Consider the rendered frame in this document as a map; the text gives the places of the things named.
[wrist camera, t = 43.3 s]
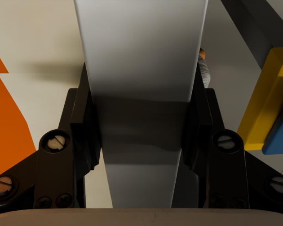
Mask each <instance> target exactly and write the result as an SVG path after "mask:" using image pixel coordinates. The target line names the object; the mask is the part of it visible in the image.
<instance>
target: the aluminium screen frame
mask: <svg viewBox="0 0 283 226"><path fill-rule="evenodd" d="M73 1H74V6H75V13H76V18H77V22H78V28H79V32H80V39H81V44H82V49H83V54H84V60H85V65H86V70H87V75H88V81H89V86H90V91H91V96H92V101H93V107H94V112H95V117H96V122H97V129H98V133H99V139H100V144H101V148H102V155H103V160H104V165H105V170H106V176H107V181H108V186H109V191H110V196H111V202H112V207H113V208H171V205H172V198H173V193H174V188H175V183H176V178H177V171H178V166H179V161H180V156H181V149H182V144H183V139H184V133H185V128H186V121H187V116H188V112H189V106H190V100H191V95H192V90H193V84H194V79H195V72H196V67H197V62H198V57H199V51H200V45H201V40H202V35H203V28H204V23H205V18H206V13H207V8H208V1H209V0H73Z"/></svg>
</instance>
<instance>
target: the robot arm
mask: <svg viewBox="0 0 283 226"><path fill-rule="evenodd" d="M100 152H101V144H100V139H99V133H98V129H97V122H96V117H95V112H94V107H93V101H92V96H91V91H90V86H89V81H88V75H87V70H86V65H85V62H84V66H83V69H82V73H81V77H80V82H79V86H78V88H70V89H69V90H68V93H67V96H66V100H65V104H64V107H63V111H62V115H61V118H60V122H59V125H58V128H57V129H54V130H51V131H49V132H47V133H46V134H44V135H43V136H42V137H41V139H40V141H39V148H38V150H37V151H36V152H34V153H33V154H31V155H30V156H28V157H26V158H25V159H23V160H22V161H20V162H19V163H17V164H16V165H14V166H13V167H11V168H10V169H8V170H7V171H5V172H3V173H2V174H0V226H283V175H282V174H281V173H279V172H278V171H276V170H275V169H273V168H272V167H270V166H269V165H267V164H266V163H264V162H262V161H261V160H259V159H258V158H256V157H255V156H253V155H252V154H250V153H249V152H247V151H246V150H244V142H243V139H242V138H241V137H240V135H239V134H237V133H236V132H234V131H232V130H229V129H225V126H224V123H223V119H222V116H221V112H220V108H219V104H218V101H217V97H216V94H215V90H214V89H213V88H205V87H204V83H203V78H202V75H201V70H200V66H199V63H198V62H197V67H196V72H195V79H194V84H193V90H192V95H191V100H190V106H189V112H188V116H187V121H186V128H185V133H184V139H183V144H182V154H183V161H184V164H185V165H186V166H188V169H189V170H192V171H193V172H194V173H195V174H196V175H198V190H197V208H86V194H85V175H86V174H88V173H89V172H90V171H91V170H94V167H95V166H97V165H98V164H99V159H100Z"/></svg>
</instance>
